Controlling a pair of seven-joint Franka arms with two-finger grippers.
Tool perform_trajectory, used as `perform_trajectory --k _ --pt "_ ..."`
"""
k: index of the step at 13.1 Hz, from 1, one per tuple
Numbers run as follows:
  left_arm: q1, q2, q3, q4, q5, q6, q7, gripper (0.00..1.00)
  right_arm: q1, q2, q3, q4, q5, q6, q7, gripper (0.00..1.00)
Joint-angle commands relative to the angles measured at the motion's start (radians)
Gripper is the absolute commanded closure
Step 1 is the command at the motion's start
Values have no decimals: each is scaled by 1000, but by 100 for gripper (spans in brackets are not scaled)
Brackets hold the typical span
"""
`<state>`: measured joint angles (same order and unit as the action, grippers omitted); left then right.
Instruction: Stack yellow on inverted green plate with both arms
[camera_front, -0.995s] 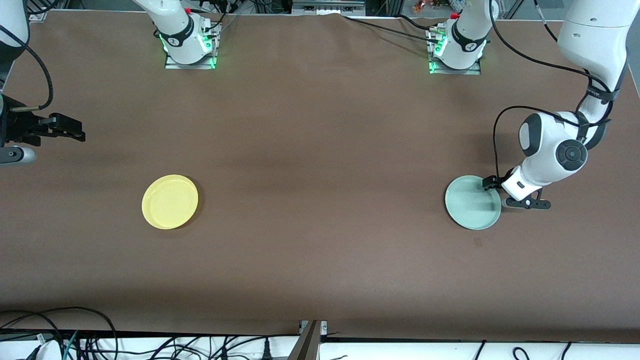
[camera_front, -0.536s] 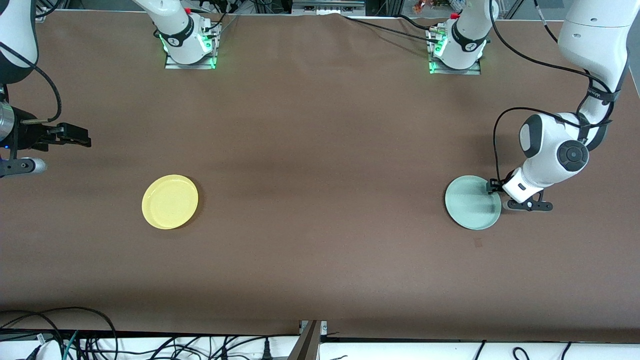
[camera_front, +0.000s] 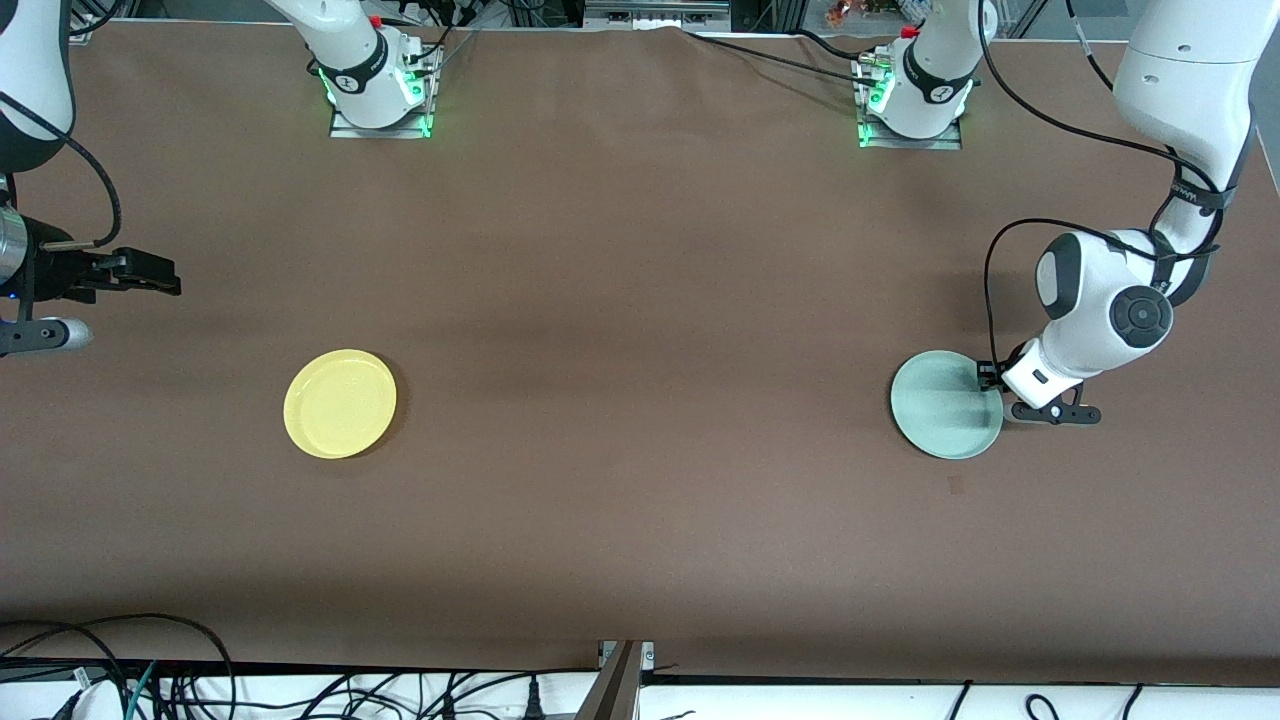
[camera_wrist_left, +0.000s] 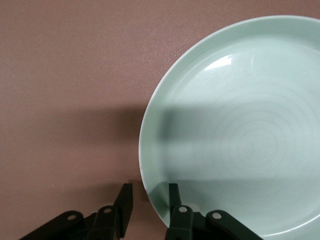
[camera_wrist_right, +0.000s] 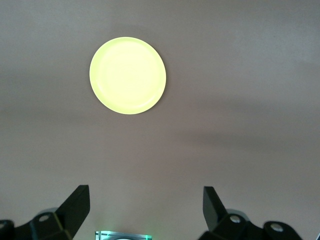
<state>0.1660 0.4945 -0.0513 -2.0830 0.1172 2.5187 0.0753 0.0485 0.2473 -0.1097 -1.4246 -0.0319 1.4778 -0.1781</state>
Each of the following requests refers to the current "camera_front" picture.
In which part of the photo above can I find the pale green plate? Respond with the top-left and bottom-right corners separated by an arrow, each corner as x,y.
889,350 -> 1004,461

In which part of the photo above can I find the yellow plate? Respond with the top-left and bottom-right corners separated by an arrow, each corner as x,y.
283,348 -> 398,460

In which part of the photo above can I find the brown table cover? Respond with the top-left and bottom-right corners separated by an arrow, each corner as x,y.
0,20 -> 1280,687

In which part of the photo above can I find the grey metal device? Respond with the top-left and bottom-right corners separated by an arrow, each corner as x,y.
583,0 -> 733,31

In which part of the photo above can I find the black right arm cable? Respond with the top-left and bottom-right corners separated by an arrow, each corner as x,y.
0,90 -> 123,251

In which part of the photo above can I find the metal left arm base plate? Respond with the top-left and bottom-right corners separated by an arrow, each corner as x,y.
855,50 -> 964,151

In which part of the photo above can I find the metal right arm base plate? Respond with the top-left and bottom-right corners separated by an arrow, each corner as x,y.
328,45 -> 443,140

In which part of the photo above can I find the black looping cable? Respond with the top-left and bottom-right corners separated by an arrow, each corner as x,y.
0,613 -> 236,720

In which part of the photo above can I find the short black cable on cover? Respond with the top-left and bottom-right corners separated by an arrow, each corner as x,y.
795,28 -> 876,63

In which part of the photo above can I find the long black cable on cover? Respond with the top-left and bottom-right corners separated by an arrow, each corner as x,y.
683,28 -> 886,89

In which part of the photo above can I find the green cable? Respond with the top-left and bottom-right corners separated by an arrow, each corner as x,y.
125,660 -> 161,720

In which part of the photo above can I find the aluminium profile post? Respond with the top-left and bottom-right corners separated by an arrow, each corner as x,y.
575,640 -> 646,720

